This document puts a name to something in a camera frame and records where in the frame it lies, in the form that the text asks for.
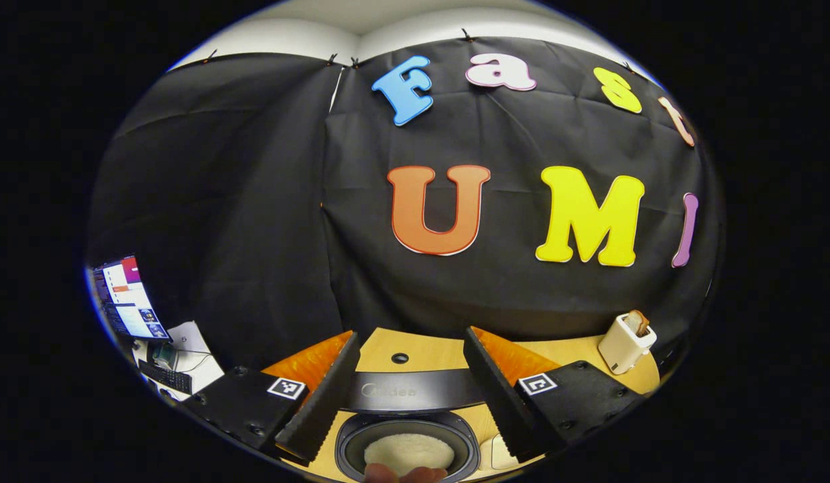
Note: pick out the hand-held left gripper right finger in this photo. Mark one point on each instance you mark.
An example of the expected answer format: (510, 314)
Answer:
(495, 396)

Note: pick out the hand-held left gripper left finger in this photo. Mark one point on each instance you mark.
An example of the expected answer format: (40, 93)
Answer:
(328, 396)

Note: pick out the black silver rice cooker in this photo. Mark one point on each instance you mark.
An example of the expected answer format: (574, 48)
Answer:
(415, 392)

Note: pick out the white rice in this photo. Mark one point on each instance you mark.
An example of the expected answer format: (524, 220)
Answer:
(408, 449)

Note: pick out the clear plastic box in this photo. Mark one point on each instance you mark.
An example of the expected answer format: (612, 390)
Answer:
(502, 453)

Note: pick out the white desk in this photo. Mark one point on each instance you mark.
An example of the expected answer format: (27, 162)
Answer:
(200, 362)

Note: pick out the white toaster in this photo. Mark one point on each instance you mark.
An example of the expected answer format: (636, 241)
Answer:
(619, 349)

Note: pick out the toast bread slice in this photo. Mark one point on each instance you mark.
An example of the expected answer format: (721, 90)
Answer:
(638, 322)

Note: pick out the black keyboard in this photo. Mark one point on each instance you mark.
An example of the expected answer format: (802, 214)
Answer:
(165, 377)

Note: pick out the teal box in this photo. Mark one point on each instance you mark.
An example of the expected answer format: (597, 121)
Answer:
(163, 355)

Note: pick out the black backdrop cloth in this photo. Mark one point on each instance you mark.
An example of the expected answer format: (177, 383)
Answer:
(267, 201)

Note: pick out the computer monitor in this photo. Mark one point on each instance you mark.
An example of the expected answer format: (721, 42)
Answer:
(130, 298)

